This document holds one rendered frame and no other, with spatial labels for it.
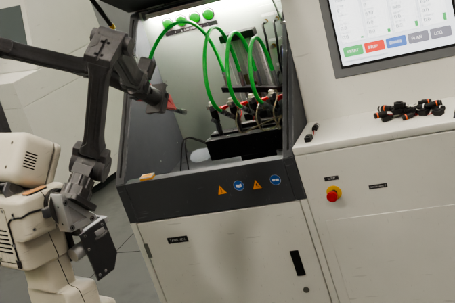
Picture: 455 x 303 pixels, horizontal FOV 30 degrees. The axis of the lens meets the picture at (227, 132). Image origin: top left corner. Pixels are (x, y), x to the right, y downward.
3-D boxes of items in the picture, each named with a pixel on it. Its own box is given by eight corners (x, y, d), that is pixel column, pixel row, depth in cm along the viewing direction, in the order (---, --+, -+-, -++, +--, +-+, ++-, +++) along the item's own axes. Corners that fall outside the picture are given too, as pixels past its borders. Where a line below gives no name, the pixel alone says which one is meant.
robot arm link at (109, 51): (78, 42, 219) (114, 52, 218) (98, 21, 230) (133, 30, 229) (67, 178, 244) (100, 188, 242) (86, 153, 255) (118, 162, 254)
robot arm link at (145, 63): (118, 81, 264) (143, 88, 263) (129, 47, 266) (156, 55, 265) (124, 92, 276) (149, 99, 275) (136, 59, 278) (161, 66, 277)
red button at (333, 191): (326, 205, 280) (321, 191, 279) (328, 200, 284) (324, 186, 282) (341, 203, 278) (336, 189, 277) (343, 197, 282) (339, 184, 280)
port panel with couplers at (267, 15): (277, 84, 329) (253, 9, 319) (279, 82, 332) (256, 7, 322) (308, 78, 324) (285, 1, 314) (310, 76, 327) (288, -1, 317)
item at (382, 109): (374, 127, 275) (370, 112, 273) (379, 115, 284) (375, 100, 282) (444, 115, 265) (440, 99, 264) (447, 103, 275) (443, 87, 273)
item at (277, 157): (139, 222, 313) (124, 184, 308) (143, 216, 317) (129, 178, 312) (295, 200, 288) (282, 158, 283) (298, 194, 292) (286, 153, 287)
